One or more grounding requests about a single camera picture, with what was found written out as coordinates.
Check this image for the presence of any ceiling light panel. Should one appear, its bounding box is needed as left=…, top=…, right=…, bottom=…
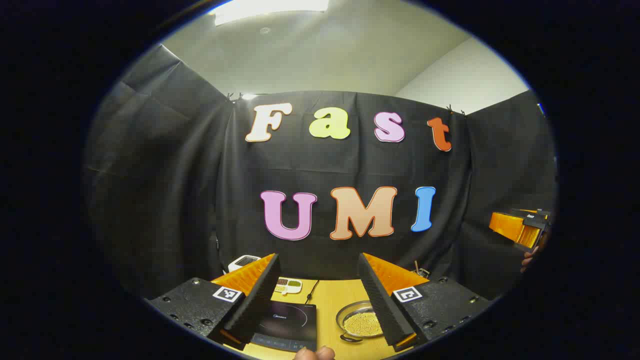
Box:
left=214, top=0, right=331, bottom=27

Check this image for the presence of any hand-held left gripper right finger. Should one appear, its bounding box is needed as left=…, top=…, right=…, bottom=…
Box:
left=357, top=252, right=493, bottom=353

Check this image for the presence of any white seasoning tray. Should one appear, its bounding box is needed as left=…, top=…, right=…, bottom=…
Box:
left=274, top=276, right=304, bottom=296

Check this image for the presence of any pile of yellow soybeans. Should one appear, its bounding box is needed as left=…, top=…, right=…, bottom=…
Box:
left=343, top=311, right=384, bottom=337

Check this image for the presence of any white toaster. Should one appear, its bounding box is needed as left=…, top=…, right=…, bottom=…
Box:
left=228, top=254, right=262, bottom=273

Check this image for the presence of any black backdrop cloth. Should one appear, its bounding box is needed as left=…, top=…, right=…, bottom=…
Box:
left=85, top=44, right=558, bottom=301

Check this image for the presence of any black induction cooktop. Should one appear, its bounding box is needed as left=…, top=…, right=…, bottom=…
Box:
left=250, top=300, right=319, bottom=353

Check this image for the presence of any steel pot with black handle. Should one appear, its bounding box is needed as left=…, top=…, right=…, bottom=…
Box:
left=335, top=300, right=387, bottom=344

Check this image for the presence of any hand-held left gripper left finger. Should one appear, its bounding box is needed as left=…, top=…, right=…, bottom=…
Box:
left=145, top=253, right=282, bottom=352

